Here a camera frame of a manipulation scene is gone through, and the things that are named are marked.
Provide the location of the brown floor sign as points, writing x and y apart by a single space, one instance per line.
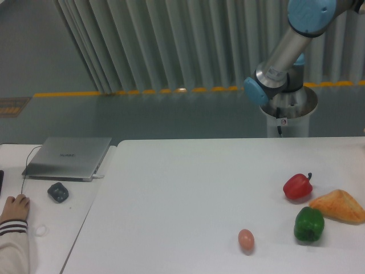
12 107

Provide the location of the green bell pepper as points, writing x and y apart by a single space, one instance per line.
309 225

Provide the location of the brown egg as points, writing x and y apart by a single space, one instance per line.
246 240

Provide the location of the black keyboard edge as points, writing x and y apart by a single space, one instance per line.
1 180

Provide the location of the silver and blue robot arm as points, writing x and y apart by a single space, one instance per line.
307 20

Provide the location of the white laptop plug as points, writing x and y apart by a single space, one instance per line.
97 176

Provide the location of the orange triangular bread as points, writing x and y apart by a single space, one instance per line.
339 205

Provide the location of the black earbuds case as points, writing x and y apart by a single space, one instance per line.
58 192

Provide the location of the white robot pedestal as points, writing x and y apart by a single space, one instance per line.
288 114

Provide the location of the red bell pepper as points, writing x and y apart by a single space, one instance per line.
298 186

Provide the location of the person's hand on mouse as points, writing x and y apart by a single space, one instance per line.
16 208

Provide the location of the silver closed laptop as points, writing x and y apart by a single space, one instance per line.
68 159

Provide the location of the cream striped sleeve forearm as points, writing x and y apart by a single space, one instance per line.
14 247

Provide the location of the small white cap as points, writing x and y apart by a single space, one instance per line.
41 231

